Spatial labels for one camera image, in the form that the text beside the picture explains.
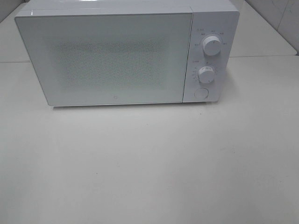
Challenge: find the round white door button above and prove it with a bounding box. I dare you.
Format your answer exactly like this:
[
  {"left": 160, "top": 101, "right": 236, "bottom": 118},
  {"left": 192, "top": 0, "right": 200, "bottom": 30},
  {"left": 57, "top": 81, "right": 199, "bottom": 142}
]
[{"left": 194, "top": 88, "right": 209, "bottom": 100}]

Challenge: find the white microwave oven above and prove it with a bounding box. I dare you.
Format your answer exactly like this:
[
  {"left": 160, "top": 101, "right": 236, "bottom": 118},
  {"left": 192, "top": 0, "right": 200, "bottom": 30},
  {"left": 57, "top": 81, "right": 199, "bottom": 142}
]
[{"left": 14, "top": 0, "right": 240, "bottom": 103}]

